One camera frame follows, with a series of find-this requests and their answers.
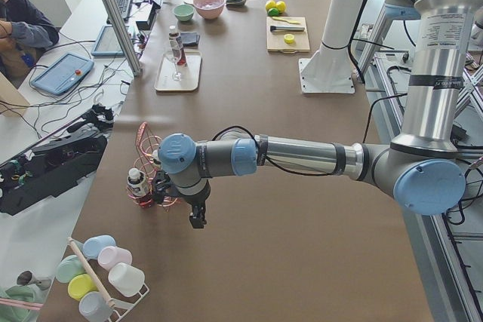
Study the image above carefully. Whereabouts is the pink bowl with ice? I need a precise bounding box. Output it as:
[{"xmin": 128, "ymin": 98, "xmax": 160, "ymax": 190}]
[{"xmin": 193, "ymin": 0, "xmax": 226, "ymax": 20}]

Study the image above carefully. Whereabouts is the blue teach pendant far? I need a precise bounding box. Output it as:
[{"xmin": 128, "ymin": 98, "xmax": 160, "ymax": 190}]
[{"xmin": 91, "ymin": 25, "xmax": 124, "ymax": 57}]

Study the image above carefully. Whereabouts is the yellow cup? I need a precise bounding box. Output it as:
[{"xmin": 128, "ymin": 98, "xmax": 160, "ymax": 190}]
[{"xmin": 67, "ymin": 273, "xmax": 98, "ymax": 301}]

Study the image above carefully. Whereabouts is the tea bottle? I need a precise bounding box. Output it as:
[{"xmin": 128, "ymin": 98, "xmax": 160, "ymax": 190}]
[
  {"xmin": 168, "ymin": 25, "xmax": 186, "ymax": 66},
  {"xmin": 152, "ymin": 150, "xmax": 162, "ymax": 170},
  {"xmin": 127, "ymin": 167, "xmax": 153, "ymax": 208}
]

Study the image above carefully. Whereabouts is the copper wire bottle basket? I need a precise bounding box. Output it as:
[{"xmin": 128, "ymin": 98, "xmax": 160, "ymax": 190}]
[{"xmin": 126, "ymin": 121, "xmax": 180, "ymax": 212}]

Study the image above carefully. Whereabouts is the white wire cup rack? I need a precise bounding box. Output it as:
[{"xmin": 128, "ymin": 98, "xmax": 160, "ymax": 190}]
[{"xmin": 68, "ymin": 238, "xmax": 149, "ymax": 321}]

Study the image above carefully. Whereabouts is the white cup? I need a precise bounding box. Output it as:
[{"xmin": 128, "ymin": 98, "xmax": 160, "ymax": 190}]
[{"xmin": 108, "ymin": 262, "xmax": 145, "ymax": 297}]

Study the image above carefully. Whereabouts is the yellow plastic knife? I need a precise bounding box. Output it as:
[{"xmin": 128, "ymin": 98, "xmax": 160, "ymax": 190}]
[{"xmin": 272, "ymin": 17, "xmax": 301, "ymax": 24}]

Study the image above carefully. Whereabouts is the black equipment case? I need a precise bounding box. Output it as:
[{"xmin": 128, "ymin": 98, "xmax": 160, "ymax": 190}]
[{"xmin": 1, "ymin": 130, "xmax": 107, "ymax": 216}]

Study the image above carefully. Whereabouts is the half lemon slice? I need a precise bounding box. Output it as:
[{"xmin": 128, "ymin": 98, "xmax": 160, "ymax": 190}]
[{"xmin": 284, "ymin": 33, "xmax": 295, "ymax": 44}]

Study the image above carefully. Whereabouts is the green bowl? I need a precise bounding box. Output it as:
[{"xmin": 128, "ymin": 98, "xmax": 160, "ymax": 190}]
[{"xmin": 173, "ymin": 4, "xmax": 195, "ymax": 22}]

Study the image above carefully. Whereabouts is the grey cup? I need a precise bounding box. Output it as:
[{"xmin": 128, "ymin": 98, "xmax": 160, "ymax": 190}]
[{"xmin": 78, "ymin": 291, "xmax": 113, "ymax": 322}]

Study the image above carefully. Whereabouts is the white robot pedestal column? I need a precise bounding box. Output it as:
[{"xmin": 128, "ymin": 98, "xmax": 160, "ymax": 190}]
[{"xmin": 299, "ymin": 0, "xmax": 365, "ymax": 94}]

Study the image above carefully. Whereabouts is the green cup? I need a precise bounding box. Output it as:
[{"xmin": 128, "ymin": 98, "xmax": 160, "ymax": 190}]
[{"xmin": 55, "ymin": 254, "xmax": 85, "ymax": 284}]

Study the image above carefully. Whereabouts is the yellow lemon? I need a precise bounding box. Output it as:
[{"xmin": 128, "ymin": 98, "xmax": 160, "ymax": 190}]
[{"xmin": 265, "ymin": 0, "xmax": 277, "ymax": 11}]

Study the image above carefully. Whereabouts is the pink cup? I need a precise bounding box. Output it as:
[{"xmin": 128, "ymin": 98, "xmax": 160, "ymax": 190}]
[{"xmin": 97, "ymin": 246, "xmax": 133, "ymax": 271}]

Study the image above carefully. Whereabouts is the seated person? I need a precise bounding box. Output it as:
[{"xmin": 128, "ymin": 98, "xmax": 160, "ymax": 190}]
[{"xmin": 1, "ymin": 0, "xmax": 60, "ymax": 84}]

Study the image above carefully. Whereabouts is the blue cup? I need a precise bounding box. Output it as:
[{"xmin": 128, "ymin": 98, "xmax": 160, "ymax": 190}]
[{"xmin": 82, "ymin": 235, "xmax": 116, "ymax": 259}]

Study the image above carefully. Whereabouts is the tea bottle back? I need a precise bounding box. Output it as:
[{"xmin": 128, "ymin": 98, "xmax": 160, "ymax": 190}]
[{"xmin": 152, "ymin": 150, "xmax": 162, "ymax": 170}]

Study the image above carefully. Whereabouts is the cream serving tray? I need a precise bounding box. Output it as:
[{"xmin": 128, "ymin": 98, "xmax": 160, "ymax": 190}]
[{"xmin": 154, "ymin": 50, "xmax": 202, "ymax": 92}]

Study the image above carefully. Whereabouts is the steel jigger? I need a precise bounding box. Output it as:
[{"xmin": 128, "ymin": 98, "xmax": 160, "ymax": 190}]
[{"xmin": 17, "ymin": 270, "xmax": 52, "ymax": 290}]

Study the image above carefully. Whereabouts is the wooden cutting board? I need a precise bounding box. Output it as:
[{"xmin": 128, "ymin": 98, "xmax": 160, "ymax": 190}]
[{"xmin": 266, "ymin": 17, "xmax": 310, "ymax": 53}]

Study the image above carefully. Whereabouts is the dark grey folded cloth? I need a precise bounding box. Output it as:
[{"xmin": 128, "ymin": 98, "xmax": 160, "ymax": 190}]
[{"xmin": 180, "ymin": 32, "xmax": 200, "ymax": 48}]

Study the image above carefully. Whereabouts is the aluminium frame post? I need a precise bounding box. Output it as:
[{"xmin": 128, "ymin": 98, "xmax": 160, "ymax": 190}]
[{"xmin": 102, "ymin": 0, "xmax": 142, "ymax": 77}]

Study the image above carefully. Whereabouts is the blue teach pendant near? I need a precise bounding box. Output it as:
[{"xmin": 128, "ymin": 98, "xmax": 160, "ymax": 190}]
[{"xmin": 31, "ymin": 53, "xmax": 94, "ymax": 96}]

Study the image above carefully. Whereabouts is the clear wine glass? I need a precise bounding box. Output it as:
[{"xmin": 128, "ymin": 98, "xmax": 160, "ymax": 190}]
[{"xmin": 164, "ymin": 40, "xmax": 182, "ymax": 81}]

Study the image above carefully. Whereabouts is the blue teach pendant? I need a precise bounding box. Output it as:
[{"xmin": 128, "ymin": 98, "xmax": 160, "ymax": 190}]
[
  {"xmin": 31, "ymin": 53, "xmax": 94, "ymax": 96},
  {"xmin": 91, "ymin": 25, "xmax": 124, "ymax": 57}
]

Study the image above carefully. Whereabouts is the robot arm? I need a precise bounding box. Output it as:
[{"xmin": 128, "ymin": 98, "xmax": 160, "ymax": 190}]
[{"xmin": 158, "ymin": 0, "xmax": 482, "ymax": 228}]

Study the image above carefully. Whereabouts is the tea bottle front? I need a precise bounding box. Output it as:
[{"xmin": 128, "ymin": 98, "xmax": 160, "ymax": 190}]
[{"xmin": 127, "ymin": 167, "xmax": 153, "ymax": 208}]

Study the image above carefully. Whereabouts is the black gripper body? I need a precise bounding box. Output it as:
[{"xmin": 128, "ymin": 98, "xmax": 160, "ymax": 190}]
[{"xmin": 177, "ymin": 180, "xmax": 211, "ymax": 216}]

